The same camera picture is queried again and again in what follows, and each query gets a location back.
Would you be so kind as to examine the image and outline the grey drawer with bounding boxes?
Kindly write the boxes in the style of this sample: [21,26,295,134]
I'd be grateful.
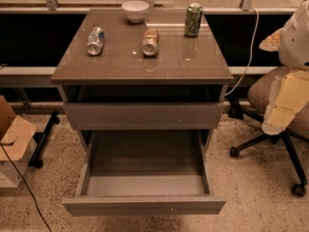
[63,130,225,216]
[64,102,223,131]

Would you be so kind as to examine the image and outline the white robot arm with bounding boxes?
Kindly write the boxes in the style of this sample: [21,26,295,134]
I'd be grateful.
[260,0,309,135]

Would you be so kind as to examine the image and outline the grey drawer cabinet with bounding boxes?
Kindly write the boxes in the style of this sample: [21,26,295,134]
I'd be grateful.
[51,9,233,145]

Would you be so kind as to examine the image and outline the grey top drawer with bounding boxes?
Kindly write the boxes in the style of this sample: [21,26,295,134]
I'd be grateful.
[64,102,223,131]

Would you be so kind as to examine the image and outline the brown office chair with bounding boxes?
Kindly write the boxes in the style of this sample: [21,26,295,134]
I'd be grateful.
[227,67,309,197]

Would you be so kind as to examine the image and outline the green soda can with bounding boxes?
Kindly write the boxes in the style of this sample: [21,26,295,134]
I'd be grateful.
[184,3,203,37]

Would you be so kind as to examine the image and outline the crushed orange silver can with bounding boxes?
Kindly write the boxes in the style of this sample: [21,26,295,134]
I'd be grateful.
[142,29,159,57]

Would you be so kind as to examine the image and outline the white ceramic bowl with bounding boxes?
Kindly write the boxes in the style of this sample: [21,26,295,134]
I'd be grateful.
[122,1,149,23]

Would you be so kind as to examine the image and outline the crushed blue silver can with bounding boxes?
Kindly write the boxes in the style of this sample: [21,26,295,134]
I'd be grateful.
[87,27,104,56]

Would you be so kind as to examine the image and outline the black metal stand leg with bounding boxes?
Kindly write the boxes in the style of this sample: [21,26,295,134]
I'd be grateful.
[29,111,60,168]

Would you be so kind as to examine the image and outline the cardboard box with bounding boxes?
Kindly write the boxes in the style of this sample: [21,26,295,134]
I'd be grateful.
[0,96,37,188]

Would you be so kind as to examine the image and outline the white hanging cable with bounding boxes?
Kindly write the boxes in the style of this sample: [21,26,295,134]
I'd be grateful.
[177,0,261,98]

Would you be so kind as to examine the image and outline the black floor cable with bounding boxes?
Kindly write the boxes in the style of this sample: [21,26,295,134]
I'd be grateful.
[0,143,53,232]

